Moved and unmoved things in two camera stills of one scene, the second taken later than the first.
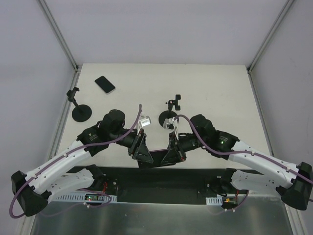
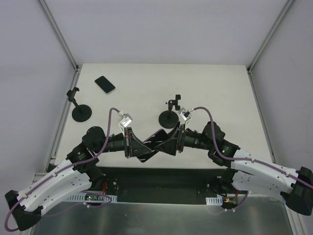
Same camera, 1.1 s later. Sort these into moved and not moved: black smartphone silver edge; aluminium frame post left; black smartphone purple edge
Moved: black smartphone purple edge
Not moved: aluminium frame post left; black smartphone silver edge
